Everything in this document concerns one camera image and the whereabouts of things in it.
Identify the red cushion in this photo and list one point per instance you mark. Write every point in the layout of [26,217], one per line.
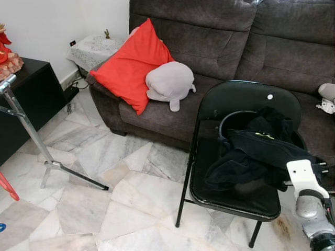
[131,68]

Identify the dark brown sofa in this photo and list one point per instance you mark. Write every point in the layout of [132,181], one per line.
[235,52]

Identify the red laughing buddha statue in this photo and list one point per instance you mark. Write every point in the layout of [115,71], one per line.
[9,63]

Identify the white lace side table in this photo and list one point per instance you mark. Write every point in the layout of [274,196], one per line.
[94,47]

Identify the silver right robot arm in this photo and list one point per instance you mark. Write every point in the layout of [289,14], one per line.
[311,209]

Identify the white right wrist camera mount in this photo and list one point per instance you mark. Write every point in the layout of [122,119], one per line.
[303,175]

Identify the grey plush toy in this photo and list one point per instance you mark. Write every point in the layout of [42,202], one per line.
[170,81]

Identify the black folding chair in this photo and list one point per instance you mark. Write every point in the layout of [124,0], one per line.
[235,97]

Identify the small brass figurine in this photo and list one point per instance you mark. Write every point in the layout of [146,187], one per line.
[107,34]

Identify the red plastic hanger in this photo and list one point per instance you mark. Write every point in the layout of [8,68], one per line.
[8,185]

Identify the black wall plug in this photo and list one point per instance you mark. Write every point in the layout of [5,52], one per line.
[73,43]

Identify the black shirt gold logo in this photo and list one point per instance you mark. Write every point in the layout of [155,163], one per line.
[251,157]

